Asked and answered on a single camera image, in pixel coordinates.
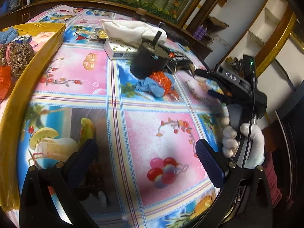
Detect white towel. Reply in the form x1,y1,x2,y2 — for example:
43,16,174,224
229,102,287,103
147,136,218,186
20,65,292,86
99,19,168,47

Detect white wall shelf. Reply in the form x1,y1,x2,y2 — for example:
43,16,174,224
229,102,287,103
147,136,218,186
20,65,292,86
207,0,304,100

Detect orange plastic bag bundle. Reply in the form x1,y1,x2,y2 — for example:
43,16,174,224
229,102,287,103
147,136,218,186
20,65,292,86
0,66,12,100

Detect black cable bundle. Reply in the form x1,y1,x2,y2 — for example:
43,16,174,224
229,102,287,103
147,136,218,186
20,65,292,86
228,57,243,68

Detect yellow tray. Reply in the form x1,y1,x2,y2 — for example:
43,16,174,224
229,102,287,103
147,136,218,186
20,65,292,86
0,23,66,213

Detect blue and white tissue pack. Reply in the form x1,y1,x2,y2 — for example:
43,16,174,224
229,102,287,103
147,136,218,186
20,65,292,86
13,34,33,44

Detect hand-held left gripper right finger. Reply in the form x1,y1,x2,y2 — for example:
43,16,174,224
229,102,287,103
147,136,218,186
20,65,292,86
190,138,274,228

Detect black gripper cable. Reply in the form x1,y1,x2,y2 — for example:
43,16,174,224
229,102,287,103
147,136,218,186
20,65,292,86
242,75,258,169

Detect person's right hand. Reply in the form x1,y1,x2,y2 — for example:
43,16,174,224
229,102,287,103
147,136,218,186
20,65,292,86
222,117,265,169

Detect printed fruit tablecloth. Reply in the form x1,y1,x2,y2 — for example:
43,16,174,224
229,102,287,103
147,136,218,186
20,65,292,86
0,3,229,228

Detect brown knitted cloth roll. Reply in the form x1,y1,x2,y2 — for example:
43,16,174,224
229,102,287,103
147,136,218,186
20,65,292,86
0,41,35,78

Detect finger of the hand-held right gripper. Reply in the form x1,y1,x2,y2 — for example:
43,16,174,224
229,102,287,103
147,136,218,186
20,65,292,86
207,89,232,99
194,68,217,79

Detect pink rose tissue pack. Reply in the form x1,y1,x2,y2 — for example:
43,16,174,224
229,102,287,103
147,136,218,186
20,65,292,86
31,32,56,53

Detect long wooden cabinet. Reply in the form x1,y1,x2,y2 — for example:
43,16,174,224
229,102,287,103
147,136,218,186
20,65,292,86
0,0,213,58

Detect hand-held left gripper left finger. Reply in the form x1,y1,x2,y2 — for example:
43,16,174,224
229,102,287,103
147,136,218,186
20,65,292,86
19,138,99,228

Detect white tissue box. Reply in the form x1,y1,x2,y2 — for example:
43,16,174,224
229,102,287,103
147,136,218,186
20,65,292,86
104,39,139,60

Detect blue cloth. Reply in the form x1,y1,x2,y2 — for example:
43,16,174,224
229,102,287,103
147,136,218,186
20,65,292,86
0,27,18,44
136,74,167,98

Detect person's right forearm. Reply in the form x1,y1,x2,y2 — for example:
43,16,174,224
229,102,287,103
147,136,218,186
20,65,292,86
262,128,283,210

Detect brown cardboard piece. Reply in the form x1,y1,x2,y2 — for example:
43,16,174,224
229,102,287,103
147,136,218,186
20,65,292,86
209,17,230,29

